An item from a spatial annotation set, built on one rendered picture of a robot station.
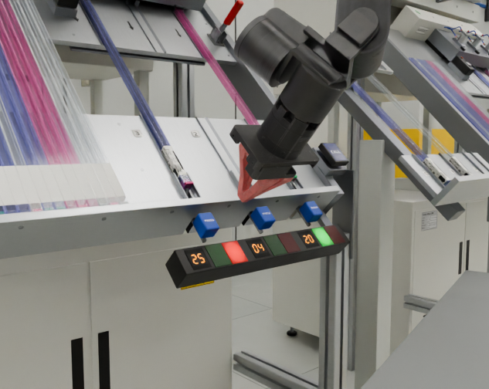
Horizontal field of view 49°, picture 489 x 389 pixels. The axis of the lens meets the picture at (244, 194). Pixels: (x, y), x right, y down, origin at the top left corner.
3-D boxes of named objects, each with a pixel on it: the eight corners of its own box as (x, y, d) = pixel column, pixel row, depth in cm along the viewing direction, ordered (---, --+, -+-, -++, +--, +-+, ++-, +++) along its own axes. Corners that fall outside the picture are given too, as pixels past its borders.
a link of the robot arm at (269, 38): (388, 19, 54) (378, 57, 63) (306, -45, 57) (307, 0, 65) (305, 101, 54) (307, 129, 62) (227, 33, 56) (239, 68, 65)
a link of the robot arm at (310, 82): (337, 85, 54) (360, 77, 58) (289, 44, 56) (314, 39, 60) (303, 135, 58) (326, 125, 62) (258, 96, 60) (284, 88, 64)
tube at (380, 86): (478, 187, 107) (482, 184, 107) (475, 188, 106) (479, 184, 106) (331, 38, 130) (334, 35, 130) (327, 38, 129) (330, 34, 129)
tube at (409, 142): (453, 191, 100) (460, 186, 99) (450, 192, 99) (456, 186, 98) (302, 32, 123) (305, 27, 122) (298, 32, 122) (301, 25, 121)
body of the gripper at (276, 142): (225, 136, 63) (254, 86, 58) (286, 135, 69) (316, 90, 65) (252, 175, 60) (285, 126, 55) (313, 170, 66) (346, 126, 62)
